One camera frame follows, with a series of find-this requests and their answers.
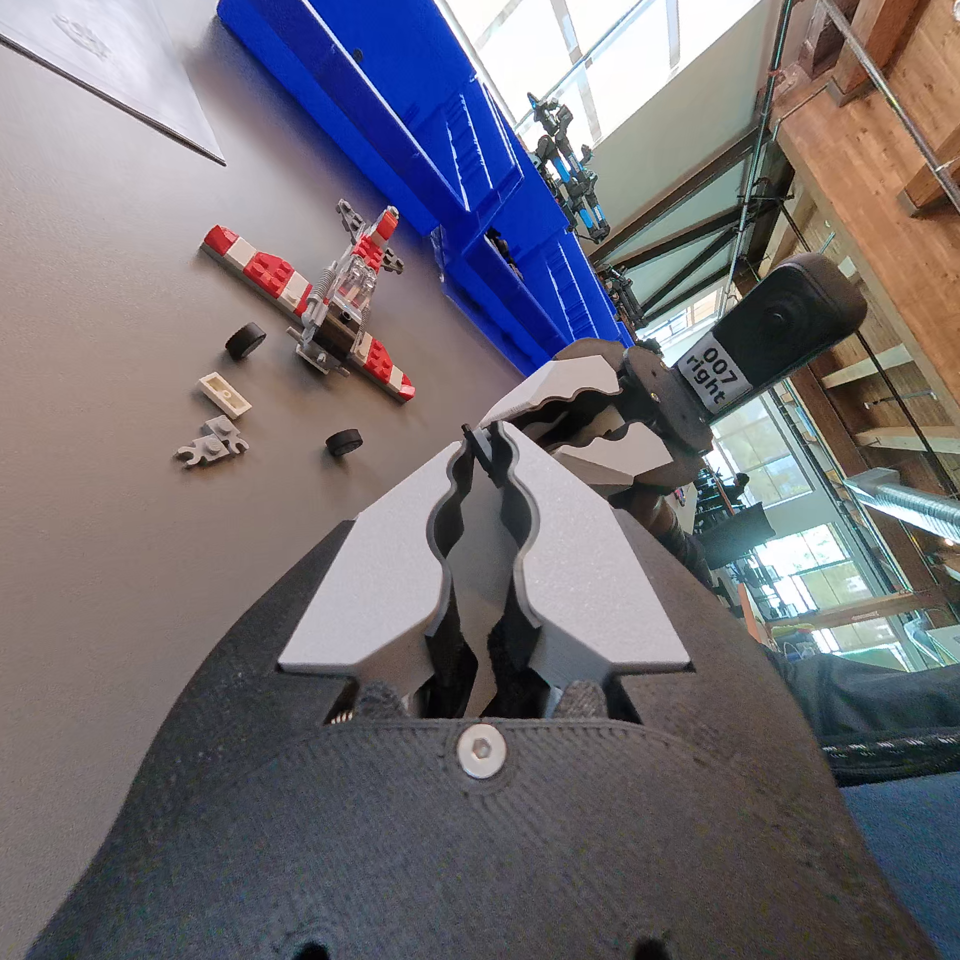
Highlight grey desk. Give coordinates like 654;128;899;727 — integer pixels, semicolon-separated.
0;0;541;960

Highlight person's legs in jeans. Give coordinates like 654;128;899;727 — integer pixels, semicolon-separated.
837;773;960;960

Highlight black wheel with grey axle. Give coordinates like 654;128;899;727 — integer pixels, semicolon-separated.
461;423;505;484

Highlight small beige toy brick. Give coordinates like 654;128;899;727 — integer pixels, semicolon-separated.
197;371;255;420

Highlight black camera tripod rig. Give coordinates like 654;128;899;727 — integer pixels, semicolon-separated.
527;92;612;244

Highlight small grey toy brick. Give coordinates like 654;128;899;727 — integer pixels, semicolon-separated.
174;416;250;471

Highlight white instruction booklet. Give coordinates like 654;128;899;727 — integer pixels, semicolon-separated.
0;0;228;168

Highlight red white toy brick airplane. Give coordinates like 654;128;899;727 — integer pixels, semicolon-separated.
201;198;420;405

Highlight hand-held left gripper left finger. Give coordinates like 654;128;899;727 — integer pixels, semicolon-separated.
279;435;480;709

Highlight silver ventilation duct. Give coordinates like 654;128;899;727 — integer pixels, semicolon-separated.
845;462;960;544

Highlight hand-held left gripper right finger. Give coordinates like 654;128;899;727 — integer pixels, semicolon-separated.
492;423;693;696

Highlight blue plastic bin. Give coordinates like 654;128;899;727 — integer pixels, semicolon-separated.
435;162;634;378
216;0;529;252

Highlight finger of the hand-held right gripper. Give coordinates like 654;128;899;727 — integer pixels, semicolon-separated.
480;342;625;438
546;419;685;498

